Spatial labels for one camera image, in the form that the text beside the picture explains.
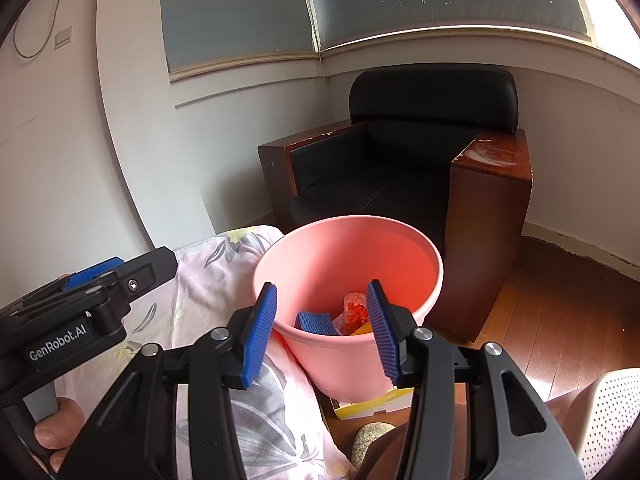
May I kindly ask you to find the grey speckled object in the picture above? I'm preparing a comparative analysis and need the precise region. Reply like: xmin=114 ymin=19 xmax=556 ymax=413
xmin=351 ymin=421 xmax=396 ymax=468

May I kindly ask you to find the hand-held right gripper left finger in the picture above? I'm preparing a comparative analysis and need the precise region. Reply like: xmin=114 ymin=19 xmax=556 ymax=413
xmin=62 ymin=282 xmax=277 ymax=480

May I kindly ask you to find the blue foam fruit net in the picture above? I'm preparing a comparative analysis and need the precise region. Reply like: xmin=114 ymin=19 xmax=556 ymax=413
xmin=295 ymin=311 xmax=337 ymax=337

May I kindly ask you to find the yellow cardboard box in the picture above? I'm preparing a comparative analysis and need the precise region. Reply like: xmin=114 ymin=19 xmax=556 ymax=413
xmin=332 ymin=385 xmax=416 ymax=421

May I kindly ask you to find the white perforated plastic stool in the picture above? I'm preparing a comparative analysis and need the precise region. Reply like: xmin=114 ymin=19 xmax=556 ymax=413
xmin=577 ymin=367 xmax=640 ymax=480

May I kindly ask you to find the pink plastic bucket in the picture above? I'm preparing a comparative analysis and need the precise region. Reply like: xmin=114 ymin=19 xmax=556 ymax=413
xmin=251 ymin=215 xmax=445 ymax=403

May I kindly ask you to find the floral pink cloth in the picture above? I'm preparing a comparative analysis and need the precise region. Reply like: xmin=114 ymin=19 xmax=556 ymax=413
xmin=52 ymin=225 xmax=358 ymax=480

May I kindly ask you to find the red foam fruit net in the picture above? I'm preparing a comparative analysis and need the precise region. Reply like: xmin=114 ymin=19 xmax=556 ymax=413
xmin=342 ymin=294 xmax=372 ymax=333

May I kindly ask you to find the person's left hand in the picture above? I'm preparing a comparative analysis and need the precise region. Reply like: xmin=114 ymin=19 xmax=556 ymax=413
xmin=35 ymin=399 xmax=86 ymax=471

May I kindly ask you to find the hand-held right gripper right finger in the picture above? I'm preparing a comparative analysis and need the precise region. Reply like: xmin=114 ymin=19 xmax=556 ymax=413
xmin=366 ymin=280 xmax=586 ymax=480

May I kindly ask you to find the black leather armchair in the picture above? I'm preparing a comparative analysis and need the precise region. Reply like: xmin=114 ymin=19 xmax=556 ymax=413
xmin=257 ymin=67 xmax=533 ymax=343

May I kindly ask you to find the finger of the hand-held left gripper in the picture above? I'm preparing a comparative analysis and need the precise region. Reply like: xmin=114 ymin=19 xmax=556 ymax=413
xmin=107 ymin=246 xmax=178 ymax=306
xmin=65 ymin=256 xmax=126 ymax=293

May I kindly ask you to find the hanging wall cable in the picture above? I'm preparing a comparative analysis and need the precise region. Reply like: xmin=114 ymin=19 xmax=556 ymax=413
xmin=12 ymin=0 xmax=68 ymax=59

